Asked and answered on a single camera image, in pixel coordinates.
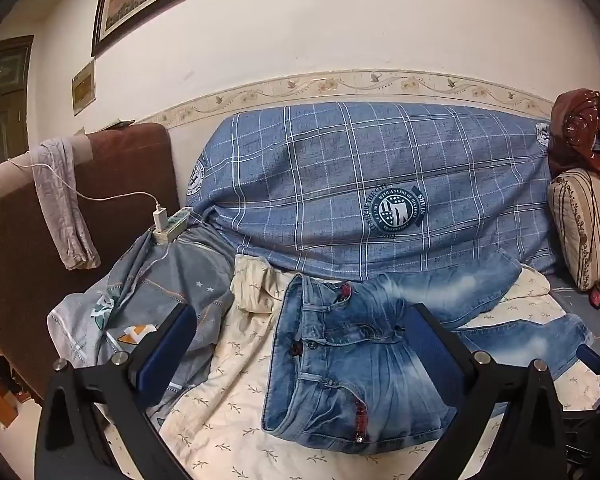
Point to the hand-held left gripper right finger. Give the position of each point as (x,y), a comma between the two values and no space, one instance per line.
(430,355)

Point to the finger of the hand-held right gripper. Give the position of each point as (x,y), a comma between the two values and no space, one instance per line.
(589,356)

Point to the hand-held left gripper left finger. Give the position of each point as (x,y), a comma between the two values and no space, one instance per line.
(160,360)

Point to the blue denim pants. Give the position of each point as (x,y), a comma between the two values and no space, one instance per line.
(340,370)

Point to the cream leaf-print bed sheet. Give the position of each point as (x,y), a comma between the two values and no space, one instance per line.
(240,385)

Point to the grey star-print duvet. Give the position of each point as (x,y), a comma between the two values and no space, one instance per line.
(195,280)

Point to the striped beige pillow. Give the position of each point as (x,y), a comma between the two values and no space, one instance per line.
(587,220)

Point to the green white power strip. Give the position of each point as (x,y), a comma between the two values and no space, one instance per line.
(177,222)

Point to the white charger plug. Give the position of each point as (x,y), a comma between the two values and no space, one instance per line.
(159,217)

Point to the brown padded headboard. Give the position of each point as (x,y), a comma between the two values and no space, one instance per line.
(20,260)

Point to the grey crumpled cloth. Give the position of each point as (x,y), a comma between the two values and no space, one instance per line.
(65,200)

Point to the blue plaid blanket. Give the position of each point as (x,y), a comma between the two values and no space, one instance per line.
(320,185)

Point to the brown leather bag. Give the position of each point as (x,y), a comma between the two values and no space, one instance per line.
(577,130)

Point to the dark wooden door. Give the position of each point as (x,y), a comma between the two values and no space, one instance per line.
(2,110)

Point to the small framed wall plaque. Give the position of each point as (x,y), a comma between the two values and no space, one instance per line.
(83,87)

